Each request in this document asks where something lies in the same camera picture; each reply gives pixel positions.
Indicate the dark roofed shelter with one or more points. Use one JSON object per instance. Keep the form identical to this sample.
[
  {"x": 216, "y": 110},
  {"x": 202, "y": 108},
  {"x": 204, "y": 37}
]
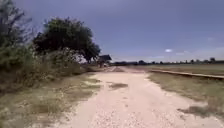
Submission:
[{"x": 104, "y": 59}]

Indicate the pale gravel track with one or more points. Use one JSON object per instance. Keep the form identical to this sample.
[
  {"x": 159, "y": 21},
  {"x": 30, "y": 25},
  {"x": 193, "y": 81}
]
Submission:
[{"x": 133, "y": 100}]

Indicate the large dark green tree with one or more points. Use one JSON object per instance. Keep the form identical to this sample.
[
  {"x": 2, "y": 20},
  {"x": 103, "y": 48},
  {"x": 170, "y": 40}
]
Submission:
[{"x": 66, "y": 35}]

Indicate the distant row of trees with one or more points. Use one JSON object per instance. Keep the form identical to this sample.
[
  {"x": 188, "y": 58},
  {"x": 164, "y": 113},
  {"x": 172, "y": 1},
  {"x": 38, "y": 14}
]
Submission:
[{"x": 166, "y": 62}]

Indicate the low pale kerb strip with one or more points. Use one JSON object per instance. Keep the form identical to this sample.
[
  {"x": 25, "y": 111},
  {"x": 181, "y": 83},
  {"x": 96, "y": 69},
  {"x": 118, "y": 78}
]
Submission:
[{"x": 190, "y": 74}]

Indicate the dry grass verge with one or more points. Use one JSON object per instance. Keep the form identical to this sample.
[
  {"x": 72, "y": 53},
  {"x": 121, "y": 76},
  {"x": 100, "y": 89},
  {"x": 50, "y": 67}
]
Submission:
[{"x": 40, "y": 100}]

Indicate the dry grass field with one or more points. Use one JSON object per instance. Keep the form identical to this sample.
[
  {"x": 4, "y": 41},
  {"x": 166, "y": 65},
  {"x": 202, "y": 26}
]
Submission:
[{"x": 196, "y": 86}]

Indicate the green bushes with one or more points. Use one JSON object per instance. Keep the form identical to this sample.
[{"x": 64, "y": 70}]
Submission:
[{"x": 23, "y": 63}]

